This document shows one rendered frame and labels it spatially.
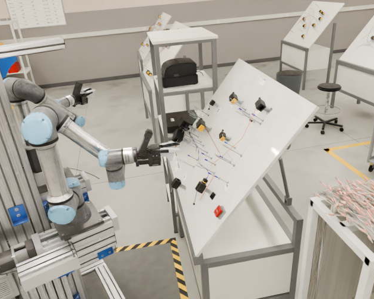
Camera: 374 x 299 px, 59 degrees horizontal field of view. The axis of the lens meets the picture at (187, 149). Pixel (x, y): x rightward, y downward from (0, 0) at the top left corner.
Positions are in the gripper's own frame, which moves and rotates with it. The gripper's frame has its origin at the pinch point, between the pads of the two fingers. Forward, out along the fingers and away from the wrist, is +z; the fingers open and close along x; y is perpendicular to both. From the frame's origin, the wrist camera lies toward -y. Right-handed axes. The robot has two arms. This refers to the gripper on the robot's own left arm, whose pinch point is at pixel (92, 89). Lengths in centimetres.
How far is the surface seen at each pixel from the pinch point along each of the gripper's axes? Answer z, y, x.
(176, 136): 28, 33, 56
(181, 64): 63, -11, 37
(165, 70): 54, -7, 28
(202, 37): 66, -34, 52
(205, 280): -44, 75, 126
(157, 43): 44, -30, 27
